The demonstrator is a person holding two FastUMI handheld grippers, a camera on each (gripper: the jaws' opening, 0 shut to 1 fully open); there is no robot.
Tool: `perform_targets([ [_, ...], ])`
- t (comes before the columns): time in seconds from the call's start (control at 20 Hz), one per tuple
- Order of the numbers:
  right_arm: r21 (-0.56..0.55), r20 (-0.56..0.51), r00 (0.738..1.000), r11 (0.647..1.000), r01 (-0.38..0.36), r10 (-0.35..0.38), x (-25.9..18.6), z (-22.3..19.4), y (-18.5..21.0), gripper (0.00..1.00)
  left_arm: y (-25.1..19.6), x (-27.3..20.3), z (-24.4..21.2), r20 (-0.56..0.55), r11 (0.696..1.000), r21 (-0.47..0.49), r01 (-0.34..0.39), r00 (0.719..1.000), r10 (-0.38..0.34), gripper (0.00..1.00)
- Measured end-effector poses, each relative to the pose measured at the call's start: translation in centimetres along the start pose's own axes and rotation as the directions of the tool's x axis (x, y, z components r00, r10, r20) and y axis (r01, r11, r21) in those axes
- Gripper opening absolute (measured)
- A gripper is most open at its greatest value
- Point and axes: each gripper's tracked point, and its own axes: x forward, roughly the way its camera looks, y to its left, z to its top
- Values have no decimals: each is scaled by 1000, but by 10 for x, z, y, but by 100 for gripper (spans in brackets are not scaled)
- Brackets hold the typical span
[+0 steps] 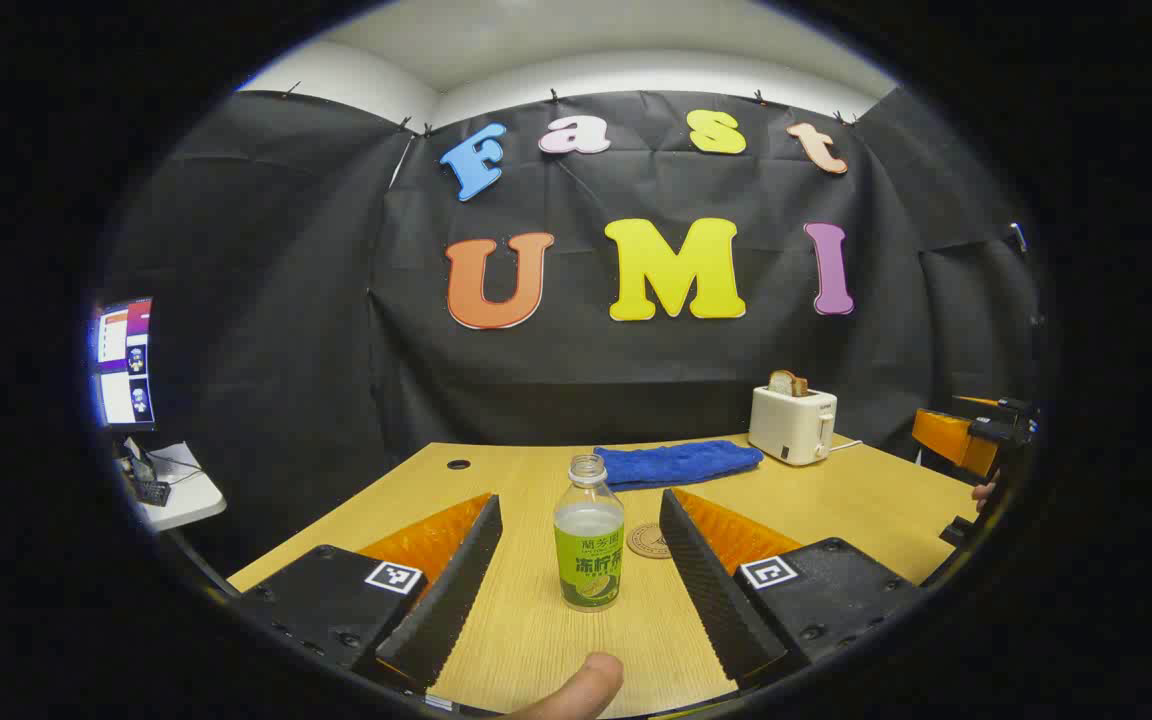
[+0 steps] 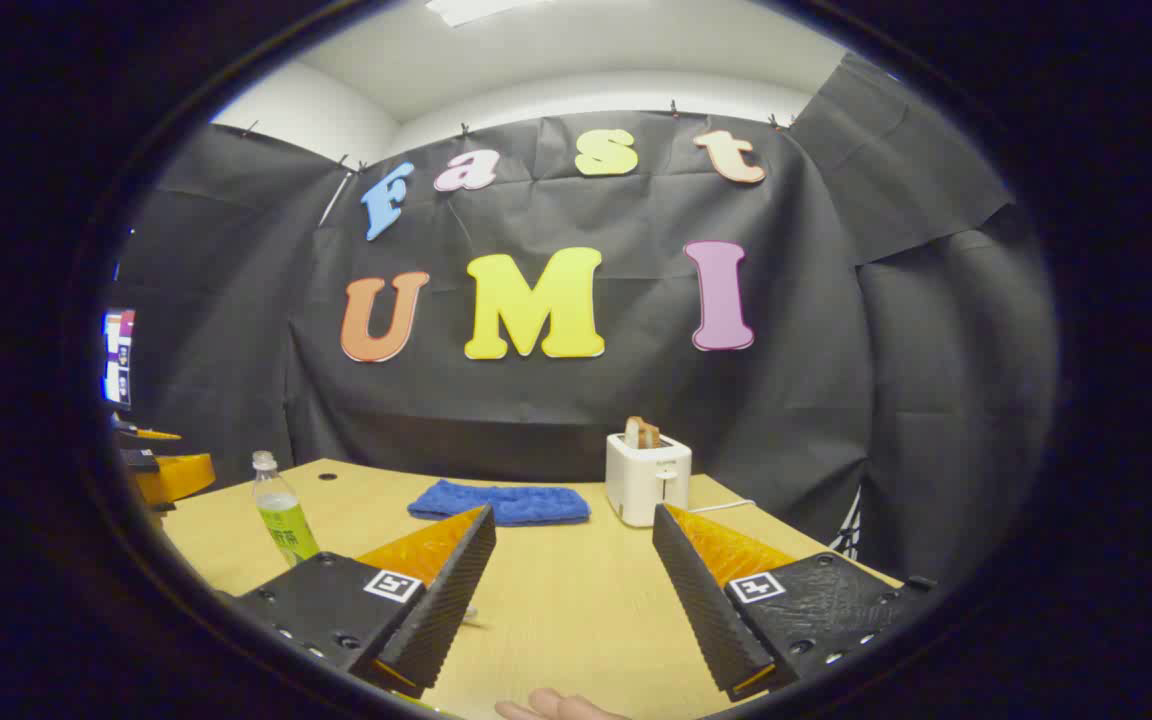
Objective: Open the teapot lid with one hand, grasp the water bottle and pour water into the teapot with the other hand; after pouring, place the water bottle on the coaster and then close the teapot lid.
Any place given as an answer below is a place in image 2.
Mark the black backdrop cloth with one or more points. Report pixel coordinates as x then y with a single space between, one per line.
536 400

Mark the clear green-label water bottle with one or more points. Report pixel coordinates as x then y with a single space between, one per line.
288 525

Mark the white striped dark fabric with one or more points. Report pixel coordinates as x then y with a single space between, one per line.
846 530

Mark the blue towel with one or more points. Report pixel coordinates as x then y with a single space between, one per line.
506 503

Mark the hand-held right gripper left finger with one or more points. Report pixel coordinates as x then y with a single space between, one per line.
436 610

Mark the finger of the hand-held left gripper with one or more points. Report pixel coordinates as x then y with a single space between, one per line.
176 477
151 434

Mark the white toaster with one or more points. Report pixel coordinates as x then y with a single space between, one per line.
646 482

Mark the toast slice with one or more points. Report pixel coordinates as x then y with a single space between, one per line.
641 433

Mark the ceiling light panel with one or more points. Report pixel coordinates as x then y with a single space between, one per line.
481 9

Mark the computer monitor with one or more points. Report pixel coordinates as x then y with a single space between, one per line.
118 355

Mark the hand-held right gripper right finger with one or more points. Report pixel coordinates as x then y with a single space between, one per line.
701 610

